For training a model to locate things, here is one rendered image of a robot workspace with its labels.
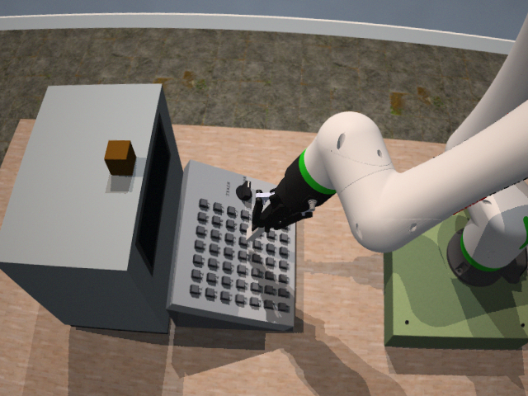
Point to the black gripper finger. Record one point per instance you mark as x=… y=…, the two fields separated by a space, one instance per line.
x=261 y=218
x=284 y=219

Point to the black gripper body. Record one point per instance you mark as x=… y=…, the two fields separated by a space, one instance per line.
x=282 y=195

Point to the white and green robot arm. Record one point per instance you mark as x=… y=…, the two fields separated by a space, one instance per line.
x=386 y=209

